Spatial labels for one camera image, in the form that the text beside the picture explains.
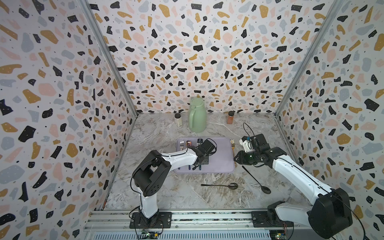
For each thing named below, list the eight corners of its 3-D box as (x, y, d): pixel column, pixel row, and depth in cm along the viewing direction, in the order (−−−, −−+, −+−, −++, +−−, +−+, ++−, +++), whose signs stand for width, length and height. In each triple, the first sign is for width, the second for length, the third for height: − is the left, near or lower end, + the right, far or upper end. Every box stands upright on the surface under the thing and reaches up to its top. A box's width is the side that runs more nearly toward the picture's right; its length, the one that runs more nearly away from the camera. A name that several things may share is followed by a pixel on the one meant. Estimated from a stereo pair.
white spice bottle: (176, 126, 116) (174, 116, 108) (176, 123, 119) (175, 113, 110) (182, 127, 116) (180, 116, 108) (182, 123, 119) (181, 113, 110)
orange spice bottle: (227, 124, 119) (229, 115, 112) (227, 118, 123) (229, 110, 116) (232, 124, 118) (234, 116, 111) (232, 118, 122) (234, 110, 115)
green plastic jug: (191, 137, 110) (189, 112, 91) (192, 111, 127) (191, 86, 108) (205, 137, 110) (206, 112, 91) (205, 111, 127) (205, 86, 108)
